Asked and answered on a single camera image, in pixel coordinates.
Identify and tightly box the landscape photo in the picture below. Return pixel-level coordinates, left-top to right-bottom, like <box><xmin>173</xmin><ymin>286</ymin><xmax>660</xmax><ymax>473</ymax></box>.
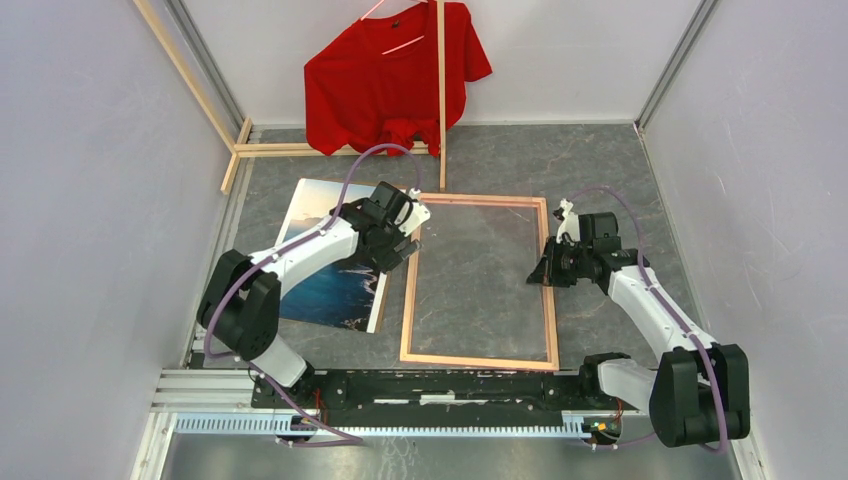
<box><xmin>276</xmin><ymin>178</ymin><xmax>389</xmax><ymax>334</ymax></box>

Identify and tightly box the pink wooden picture frame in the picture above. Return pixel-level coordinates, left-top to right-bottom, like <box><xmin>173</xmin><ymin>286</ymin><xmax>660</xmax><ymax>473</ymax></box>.
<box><xmin>399</xmin><ymin>193</ymin><xmax>560</xmax><ymax>372</ymax></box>

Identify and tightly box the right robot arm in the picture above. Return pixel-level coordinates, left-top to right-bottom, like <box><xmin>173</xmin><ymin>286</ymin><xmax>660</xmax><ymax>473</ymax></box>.
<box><xmin>527</xmin><ymin>201</ymin><xmax>751</xmax><ymax>453</ymax></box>

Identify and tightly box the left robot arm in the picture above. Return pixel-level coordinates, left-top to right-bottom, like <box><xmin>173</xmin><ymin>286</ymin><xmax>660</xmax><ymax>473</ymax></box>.
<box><xmin>196</xmin><ymin>182</ymin><xmax>431</xmax><ymax>408</ymax></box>

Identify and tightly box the red t-shirt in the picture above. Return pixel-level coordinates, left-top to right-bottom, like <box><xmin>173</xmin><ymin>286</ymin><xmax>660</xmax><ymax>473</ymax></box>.
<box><xmin>304</xmin><ymin>1</ymin><xmax>493</xmax><ymax>156</ymax></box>

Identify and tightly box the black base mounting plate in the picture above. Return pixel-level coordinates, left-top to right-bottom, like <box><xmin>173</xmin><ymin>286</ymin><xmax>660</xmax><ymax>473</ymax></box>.
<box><xmin>286</xmin><ymin>369</ymin><xmax>636</xmax><ymax>428</ymax></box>

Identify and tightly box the wooden clothes rack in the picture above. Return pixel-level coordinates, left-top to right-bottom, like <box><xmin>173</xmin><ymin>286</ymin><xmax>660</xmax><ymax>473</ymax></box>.
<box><xmin>134</xmin><ymin>0</ymin><xmax>447</xmax><ymax>195</ymax></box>

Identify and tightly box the pink clothes hanger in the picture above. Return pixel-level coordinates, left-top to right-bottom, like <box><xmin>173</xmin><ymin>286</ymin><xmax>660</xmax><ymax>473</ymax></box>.
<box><xmin>356</xmin><ymin>1</ymin><xmax>430</xmax><ymax>56</ymax></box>

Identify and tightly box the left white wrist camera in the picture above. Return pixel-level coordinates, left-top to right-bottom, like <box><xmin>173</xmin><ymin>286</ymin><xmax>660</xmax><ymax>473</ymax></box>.
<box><xmin>394</xmin><ymin>187</ymin><xmax>431</xmax><ymax>236</ymax></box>

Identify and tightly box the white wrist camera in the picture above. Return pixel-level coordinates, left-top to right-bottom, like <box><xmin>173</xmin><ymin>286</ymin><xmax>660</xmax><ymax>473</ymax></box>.
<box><xmin>394</xmin><ymin>187</ymin><xmax>431</xmax><ymax>236</ymax></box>
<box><xmin>552</xmin><ymin>198</ymin><xmax>581</xmax><ymax>244</ymax></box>

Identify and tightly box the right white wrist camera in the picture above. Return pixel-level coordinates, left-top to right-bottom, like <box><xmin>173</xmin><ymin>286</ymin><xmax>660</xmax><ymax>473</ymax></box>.
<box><xmin>552</xmin><ymin>198</ymin><xmax>581</xmax><ymax>244</ymax></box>

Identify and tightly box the white slotted cable duct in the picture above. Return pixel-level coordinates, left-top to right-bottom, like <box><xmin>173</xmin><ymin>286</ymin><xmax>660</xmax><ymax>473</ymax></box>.
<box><xmin>174</xmin><ymin>413</ymin><xmax>590</xmax><ymax>440</ymax></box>

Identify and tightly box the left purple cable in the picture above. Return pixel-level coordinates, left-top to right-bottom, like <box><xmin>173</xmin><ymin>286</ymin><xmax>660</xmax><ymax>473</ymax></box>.
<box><xmin>201</xmin><ymin>142</ymin><xmax>424</xmax><ymax>448</ymax></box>

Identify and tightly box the purple cable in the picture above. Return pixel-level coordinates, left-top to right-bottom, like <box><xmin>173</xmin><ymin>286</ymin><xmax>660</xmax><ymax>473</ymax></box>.
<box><xmin>201</xmin><ymin>142</ymin><xmax>424</xmax><ymax>448</ymax></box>
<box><xmin>568</xmin><ymin>185</ymin><xmax>730</xmax><ymax>456</ymax></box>

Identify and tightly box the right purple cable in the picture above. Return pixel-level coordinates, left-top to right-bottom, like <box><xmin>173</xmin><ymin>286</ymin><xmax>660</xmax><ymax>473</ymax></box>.
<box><xmin>568</xmin><ymin>185</ymin><xmax>730</xmax><ymax>456</ymax></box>

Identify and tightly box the aluminium rail frame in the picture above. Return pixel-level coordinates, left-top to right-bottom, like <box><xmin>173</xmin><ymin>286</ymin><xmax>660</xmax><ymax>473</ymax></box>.
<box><xmin>129</xmin><ymin>368</ymin><xmax>773</xmax><ymax>480</ymax></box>

